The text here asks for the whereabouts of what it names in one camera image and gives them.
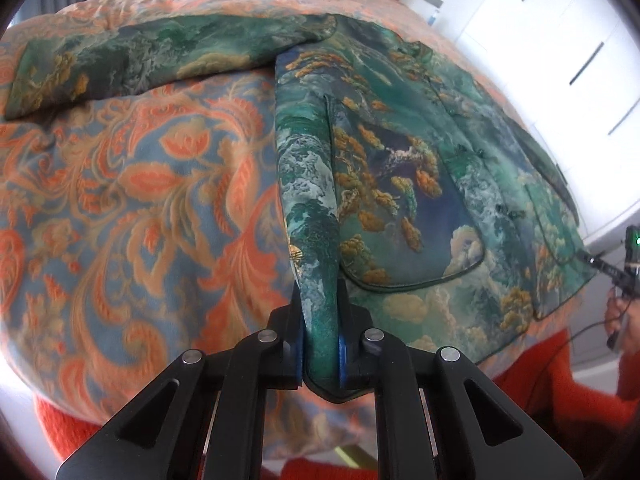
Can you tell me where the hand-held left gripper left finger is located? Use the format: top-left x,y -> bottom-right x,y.
55,285 -> 307,480

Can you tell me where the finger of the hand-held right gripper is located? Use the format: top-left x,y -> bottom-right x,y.
575,251 -> 632,292

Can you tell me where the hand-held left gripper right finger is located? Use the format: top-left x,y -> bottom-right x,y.
337,280 -> 583,480

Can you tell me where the green printed jacket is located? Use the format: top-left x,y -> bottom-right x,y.
5,12 -> 598,403

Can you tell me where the person's right forearm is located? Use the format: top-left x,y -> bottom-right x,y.
615,345 -> 640,403

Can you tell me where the person's right hand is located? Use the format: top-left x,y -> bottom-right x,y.
602,294 -> 640,352

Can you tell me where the person's red knit clothing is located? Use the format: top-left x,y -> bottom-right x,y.
32,327 -> 640,480

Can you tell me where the white wardrobe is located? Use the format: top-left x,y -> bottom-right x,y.
447,0 -> 640,246

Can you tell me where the orange floral bedspread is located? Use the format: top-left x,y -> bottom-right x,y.
0,0 -> 583,461

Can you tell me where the black cable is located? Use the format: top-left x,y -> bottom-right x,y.
567,319 -> 612,358

